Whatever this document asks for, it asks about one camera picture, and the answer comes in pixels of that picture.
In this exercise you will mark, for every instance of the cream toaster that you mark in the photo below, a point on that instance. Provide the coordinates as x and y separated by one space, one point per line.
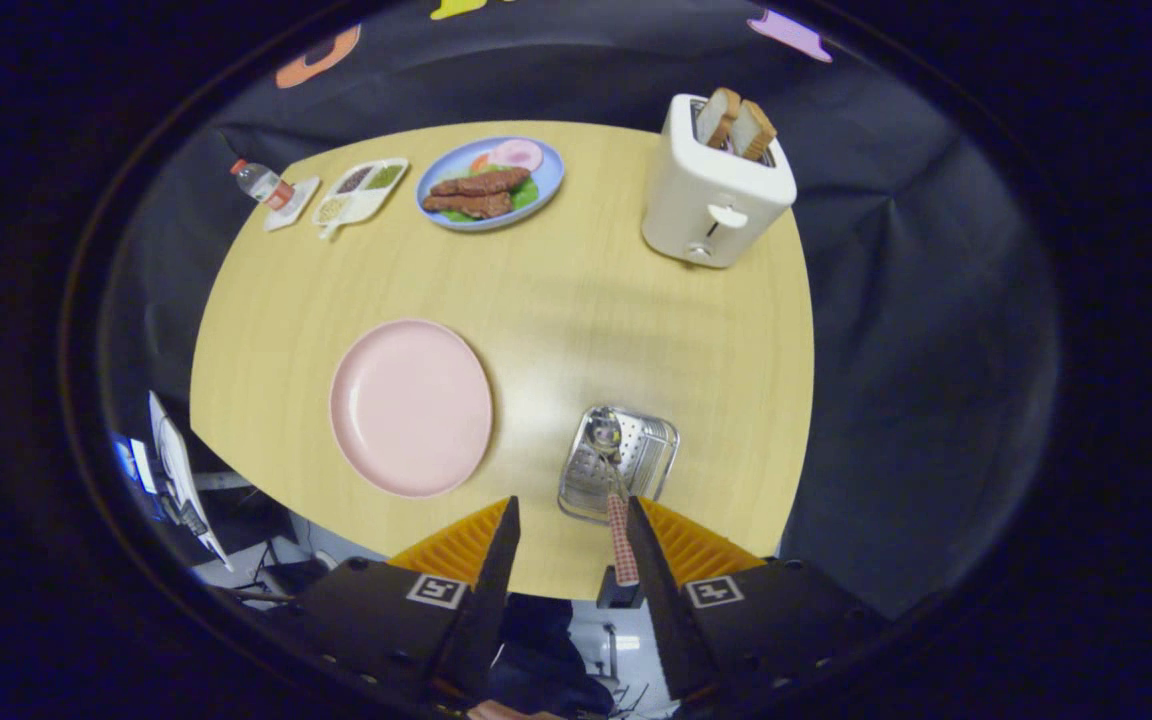
706 200

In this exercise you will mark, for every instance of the pink ham slice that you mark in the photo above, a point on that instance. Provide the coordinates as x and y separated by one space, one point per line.
516 155

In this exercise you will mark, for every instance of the blue plate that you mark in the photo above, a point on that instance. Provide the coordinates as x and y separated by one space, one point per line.
546 185

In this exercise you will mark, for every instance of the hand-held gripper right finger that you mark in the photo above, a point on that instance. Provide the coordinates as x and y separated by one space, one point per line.
661 600

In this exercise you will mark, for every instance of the green lettuce leaf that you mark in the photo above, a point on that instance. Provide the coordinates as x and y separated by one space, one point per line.
526 193

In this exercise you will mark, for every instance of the white square coaster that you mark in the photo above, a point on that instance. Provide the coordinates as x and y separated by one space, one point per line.
298 205

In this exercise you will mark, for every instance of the brown meat strip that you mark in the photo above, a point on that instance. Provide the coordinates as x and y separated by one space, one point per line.
481 182
466 205

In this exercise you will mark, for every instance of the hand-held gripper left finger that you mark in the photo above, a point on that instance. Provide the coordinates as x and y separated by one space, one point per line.
491 600

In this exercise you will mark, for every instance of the black backdrop cloth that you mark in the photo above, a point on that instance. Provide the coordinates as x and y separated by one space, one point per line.
916 320

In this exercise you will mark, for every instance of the clear water bottle red label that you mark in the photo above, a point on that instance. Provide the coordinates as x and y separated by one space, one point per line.
261 183

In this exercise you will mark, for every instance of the toast slice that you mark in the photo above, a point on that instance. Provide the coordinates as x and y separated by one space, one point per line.
716 118
753 132

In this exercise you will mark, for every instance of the pink plate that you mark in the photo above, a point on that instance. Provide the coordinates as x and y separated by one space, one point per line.
411 410

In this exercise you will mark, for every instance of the person's dark trousers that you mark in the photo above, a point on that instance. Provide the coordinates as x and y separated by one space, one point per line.
546 650

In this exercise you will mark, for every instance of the white divided dish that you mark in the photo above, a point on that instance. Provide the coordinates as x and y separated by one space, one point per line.
366 205

